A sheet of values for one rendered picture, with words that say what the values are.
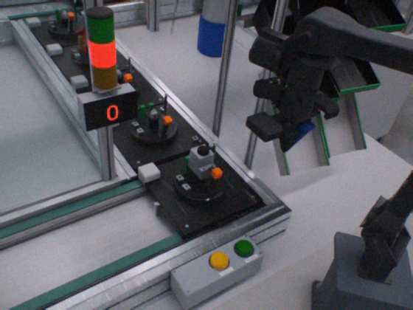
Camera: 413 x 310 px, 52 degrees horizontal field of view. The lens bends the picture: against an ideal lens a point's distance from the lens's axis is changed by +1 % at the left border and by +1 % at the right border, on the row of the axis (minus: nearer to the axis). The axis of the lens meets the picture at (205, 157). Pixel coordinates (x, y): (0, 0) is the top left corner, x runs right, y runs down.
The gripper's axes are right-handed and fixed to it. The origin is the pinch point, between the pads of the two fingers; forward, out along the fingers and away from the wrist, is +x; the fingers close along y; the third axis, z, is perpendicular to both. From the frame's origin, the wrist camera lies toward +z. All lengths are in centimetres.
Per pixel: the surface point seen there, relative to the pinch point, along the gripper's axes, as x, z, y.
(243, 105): 39, 57, -40
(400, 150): 125, 62, -196
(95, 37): -12.0, 30.0, 25.9
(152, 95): 28, 63, -4
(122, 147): 28, 43, 16
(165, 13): 36, 137, -50
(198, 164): 18.9, 18.3, 7.2
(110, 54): -8.4, 29.2, 23.5
